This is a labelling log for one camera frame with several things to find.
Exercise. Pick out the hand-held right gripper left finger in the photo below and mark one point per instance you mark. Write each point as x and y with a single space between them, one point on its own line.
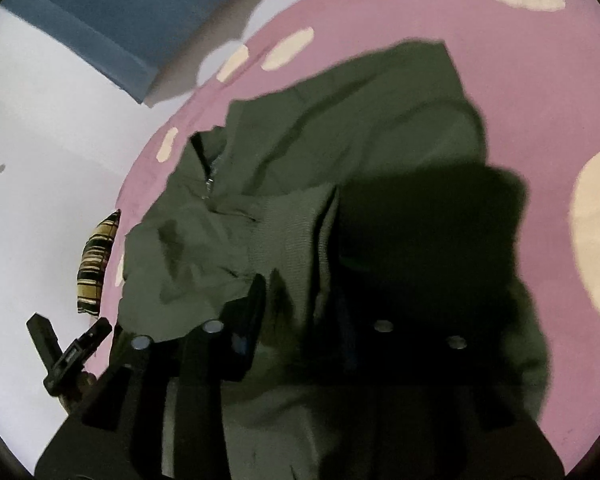
236 347

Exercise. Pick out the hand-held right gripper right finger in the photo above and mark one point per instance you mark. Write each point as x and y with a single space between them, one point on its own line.
380 355

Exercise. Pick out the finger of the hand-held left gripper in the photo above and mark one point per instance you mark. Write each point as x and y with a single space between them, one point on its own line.
77 352
41 334

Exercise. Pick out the dark green t-shirt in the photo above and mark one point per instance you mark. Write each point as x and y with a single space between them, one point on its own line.
300 200

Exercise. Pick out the yellow black striped pillow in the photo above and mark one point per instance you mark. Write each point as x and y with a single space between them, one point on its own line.
96 265

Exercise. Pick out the pink blanket with cream spots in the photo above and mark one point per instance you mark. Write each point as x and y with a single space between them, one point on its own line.
530 85

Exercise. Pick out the blue curtain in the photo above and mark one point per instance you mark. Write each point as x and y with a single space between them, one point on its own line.
110 15

